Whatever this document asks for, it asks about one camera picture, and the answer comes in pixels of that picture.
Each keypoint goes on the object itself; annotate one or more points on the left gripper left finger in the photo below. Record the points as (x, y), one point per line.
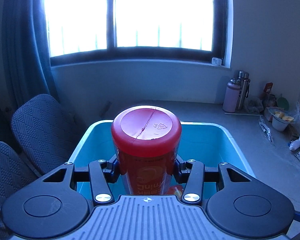
(111, 169)

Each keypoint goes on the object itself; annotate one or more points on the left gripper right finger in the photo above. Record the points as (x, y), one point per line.
(180, 171)

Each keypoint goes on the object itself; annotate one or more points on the red canister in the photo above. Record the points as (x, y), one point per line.
(146, 140)

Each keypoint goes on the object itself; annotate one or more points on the blue plastic storage bin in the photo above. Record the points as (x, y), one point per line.
(208, 143)

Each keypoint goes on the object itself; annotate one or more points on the far grey fabric chair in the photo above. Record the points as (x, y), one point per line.
(47, 133)

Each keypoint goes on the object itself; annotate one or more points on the grey fabric chair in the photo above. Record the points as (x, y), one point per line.
(14, 175)
(47, 133)

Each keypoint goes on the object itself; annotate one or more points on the pink water bottle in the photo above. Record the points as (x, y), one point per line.
(231, 96)

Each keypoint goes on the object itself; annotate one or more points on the near grey fabric chair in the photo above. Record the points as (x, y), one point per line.
(14, 175)

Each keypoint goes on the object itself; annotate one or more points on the white bowl with food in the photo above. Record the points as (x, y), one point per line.
(280, 119)

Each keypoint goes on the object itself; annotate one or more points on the steel thermos bottle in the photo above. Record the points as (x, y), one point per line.
(244, 83)

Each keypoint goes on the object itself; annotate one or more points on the white device on windowsill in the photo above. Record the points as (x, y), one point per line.
(216, 61)

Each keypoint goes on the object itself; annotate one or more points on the small red box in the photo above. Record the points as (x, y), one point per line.
(268, 87)

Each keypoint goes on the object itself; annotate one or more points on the green round lid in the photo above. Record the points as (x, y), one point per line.
(283, 103)

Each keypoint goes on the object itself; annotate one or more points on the dark blue curtain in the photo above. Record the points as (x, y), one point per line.
(25, 51)

